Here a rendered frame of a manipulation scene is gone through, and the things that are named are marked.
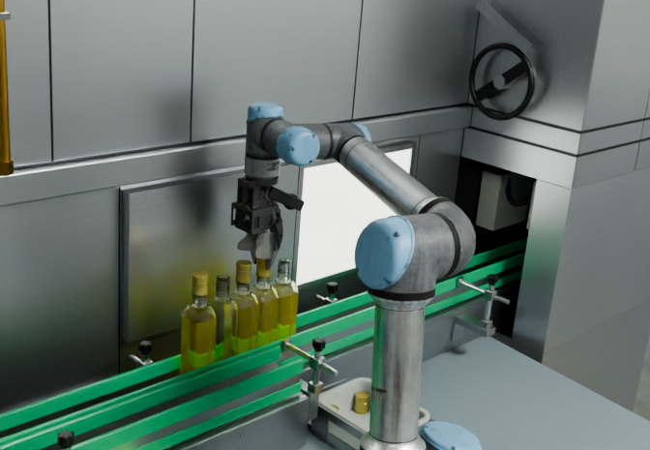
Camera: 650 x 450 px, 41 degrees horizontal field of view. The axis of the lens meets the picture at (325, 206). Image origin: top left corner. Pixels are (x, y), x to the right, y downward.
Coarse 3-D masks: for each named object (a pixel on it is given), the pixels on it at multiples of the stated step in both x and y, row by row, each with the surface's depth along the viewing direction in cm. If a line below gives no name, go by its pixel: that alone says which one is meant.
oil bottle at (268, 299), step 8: (256, 288) 194; (264, 288) 194; (272, 288) 195; (256, 296) 194; (264, 296) 193; (272, 296) 195; (264, 304) 194; (272, 304) 195; (264, 312) 194; (272, 312) 196; (264, 320) 195; (272, 320) 197; (264, 328) 196; (272, 328) 198; (264, 336) 196; (272, 336) 198; (256, 344) 196; (264, 344) 197
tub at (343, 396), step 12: (348, 384) 207; (360, 384) 210; (324, 396) 202; (336, 396) 204; (348, 396) 208; (336, 408) 196; (348, 408) 208; (420, 408) 199; (348, 420) 192; (360, 420) 205; (420, 420) 194
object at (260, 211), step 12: (240, 180) 183; (252, 180) 183; (264, 180) 183; (276, 180) 185; (240, 192) 185; (252, 192) 183; (264, 192) 186; (240, 204) 185; (252, 204) 184; (264, 204) 187; (276, 204) 188; (240, 216) 186; (252, 216) 183; (264, 216) 186; (240, 228) 187; (252, 228) 184; (264, 228) 186
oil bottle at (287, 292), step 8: (280, 288) 197; (288, 288) 198; (296, 288) 199; (280, 296) 197; (288, 296) 198; (296, 296) 200; (280, 304) 197; (288, 304) 199; (296, 304) 200; (280, 312) 198; (288, 312) 199; (296, 312) 201; (280, 320) 198; (288, 320) 200; (280, 328) 199; (288, 328) 201; (280, 336) 200
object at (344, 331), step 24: (504, 264) 257; (456, 288) 243; (360, 312) 216; (432, 312) 238; (288, 336) 201; (312, 336) 206; (336, 336) 212; (360, 336) 218; (288, 360) 202; (168, 384) 178; (96, 408) 167; (24, 432) 158
